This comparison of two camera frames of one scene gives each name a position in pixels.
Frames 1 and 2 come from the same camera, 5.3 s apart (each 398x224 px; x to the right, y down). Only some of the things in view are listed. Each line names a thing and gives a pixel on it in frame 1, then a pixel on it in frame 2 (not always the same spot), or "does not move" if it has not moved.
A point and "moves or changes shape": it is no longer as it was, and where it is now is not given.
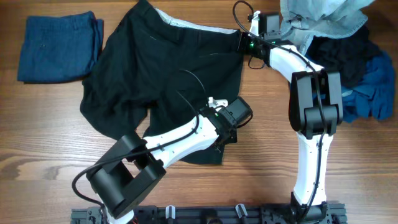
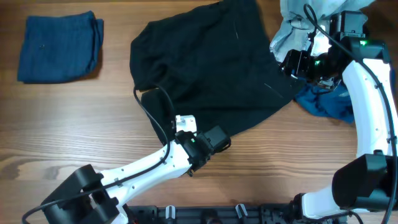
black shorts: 155,70 moves or changes shape
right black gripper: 245,41 to 292,64
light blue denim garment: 303,19 does not move
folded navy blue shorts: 60,48 does not move
